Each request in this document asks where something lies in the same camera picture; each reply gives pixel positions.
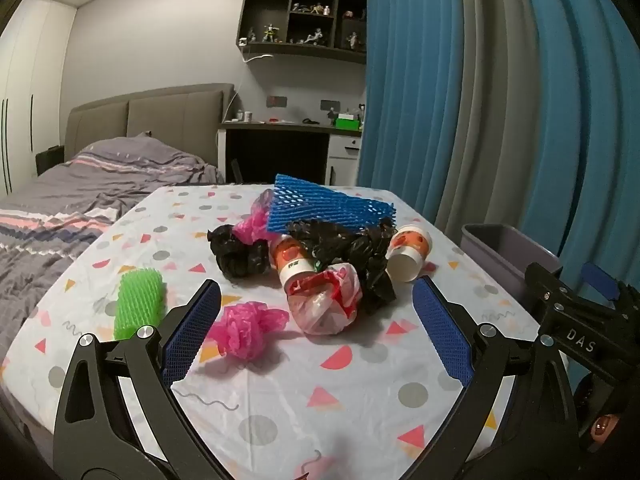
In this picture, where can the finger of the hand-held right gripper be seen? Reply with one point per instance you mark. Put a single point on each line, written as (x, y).
(550, 290)
(600, 280)

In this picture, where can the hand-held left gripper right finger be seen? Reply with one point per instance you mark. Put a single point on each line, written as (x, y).
(442, 332)

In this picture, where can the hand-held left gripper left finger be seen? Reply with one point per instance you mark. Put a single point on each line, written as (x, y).
(192, 332)

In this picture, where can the pink plastic bag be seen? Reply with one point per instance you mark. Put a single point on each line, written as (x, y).
(245, 327)
(255, 225)

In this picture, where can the green foam net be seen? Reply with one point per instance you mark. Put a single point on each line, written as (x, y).
(137, 305)

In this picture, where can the grey plastic bin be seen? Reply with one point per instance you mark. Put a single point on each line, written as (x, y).
(500, 250)

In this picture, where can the apple print paper cup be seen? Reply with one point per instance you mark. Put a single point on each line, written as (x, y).
(407, 255)

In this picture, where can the small black plastic bag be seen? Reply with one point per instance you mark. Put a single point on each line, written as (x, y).
(235, 255)

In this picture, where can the orange white paper cup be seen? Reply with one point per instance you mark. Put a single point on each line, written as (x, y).
(290, 260)

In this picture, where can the large black plastic bag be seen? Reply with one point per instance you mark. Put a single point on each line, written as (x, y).
(350, 250)

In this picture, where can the red white plastic bag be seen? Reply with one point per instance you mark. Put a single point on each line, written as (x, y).
(320, 305)

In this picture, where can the blue foam net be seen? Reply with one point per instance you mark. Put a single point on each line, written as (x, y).
(320, 205)

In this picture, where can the person's right hand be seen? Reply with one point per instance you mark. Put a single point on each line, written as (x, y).
(602, 427)

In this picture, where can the blue curtain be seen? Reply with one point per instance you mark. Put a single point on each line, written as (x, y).
(590, 135)
(400, 85)

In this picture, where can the grey curtain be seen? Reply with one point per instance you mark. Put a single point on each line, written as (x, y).
(490, 135)

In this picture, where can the grey striped blanket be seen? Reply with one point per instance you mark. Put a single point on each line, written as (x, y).
(60, 220)

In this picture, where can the dark desk with white drawers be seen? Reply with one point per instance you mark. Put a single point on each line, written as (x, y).
(280, 129)

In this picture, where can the grey padded headboard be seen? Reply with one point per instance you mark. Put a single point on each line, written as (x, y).
(170, 110)

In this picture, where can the green box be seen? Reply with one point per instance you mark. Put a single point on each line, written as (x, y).
(347, 123)

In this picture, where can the white wardrobe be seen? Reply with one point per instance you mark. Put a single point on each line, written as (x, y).
(30, 85)

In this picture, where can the group of figurines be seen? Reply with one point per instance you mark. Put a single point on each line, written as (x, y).
(270, 34)

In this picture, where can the dark wall panel with display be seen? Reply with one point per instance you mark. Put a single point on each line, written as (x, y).
(276, 101)

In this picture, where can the dark wall socket panel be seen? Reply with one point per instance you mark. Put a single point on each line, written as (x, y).
(329, 105)

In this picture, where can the dark wall shelf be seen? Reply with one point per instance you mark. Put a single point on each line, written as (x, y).
(265, 5)

